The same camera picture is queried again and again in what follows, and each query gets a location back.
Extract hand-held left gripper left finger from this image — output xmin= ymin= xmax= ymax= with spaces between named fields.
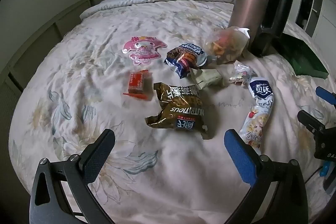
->
xmin=28 ymin=129 xmax=116 ymax=224

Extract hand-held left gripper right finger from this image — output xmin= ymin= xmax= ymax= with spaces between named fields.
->
xmin=224 ymin=129 xmax=309 ymax=224

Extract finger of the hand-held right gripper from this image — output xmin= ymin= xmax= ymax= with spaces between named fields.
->
xmin=315 ymin=86 xmax=336 ymax=107
xmin=297 ymin=110 xmax=329 ymax=141

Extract red snack packet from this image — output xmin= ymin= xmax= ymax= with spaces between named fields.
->
xmin=122 ymin=70 xmax=153 ymax=101

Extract clear bag of colourful snacks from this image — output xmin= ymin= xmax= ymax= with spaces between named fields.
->
xmin=205 ymin=26 xmax=251 ymax=65

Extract dark green box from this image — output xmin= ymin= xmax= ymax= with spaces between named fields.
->
xmin=273 ymin=32 xmax=329 ymax=80

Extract long white snack bag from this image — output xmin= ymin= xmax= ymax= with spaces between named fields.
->
xmin=238 ymin=77 xmax=276 ymax=155

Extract floral bedspread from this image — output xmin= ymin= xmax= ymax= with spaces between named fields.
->
xmin=8 ymin=1 xmax=336 ymax=224

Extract gold brown snack bag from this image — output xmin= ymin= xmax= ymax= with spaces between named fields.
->
xmin=145 ymin=82 xmax=212 ymax=140

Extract small clear candy packet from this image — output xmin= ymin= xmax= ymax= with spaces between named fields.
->
xmin=229 ymin=61 xmax=256 ymax=85

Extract pale green snack packet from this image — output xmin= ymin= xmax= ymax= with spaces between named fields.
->
xmin=189 ymin=68 xmax=223 ymax=90

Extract pink cartoon snack packet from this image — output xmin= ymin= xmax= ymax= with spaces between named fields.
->
xmin=121 ymin=35 xmax=168 ymax=66

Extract blue snack packet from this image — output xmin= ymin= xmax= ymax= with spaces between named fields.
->
xmin=164 ymin=42 xmax=209 ymax=79

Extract low beige cabinet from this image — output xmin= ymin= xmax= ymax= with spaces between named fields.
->
xmin=0 ymin=0 xmax=96 ymax=98

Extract rose gold tumbler black handle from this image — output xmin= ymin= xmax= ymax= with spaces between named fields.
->
xmin=228 ymin=0 xmax=297 ymax=57

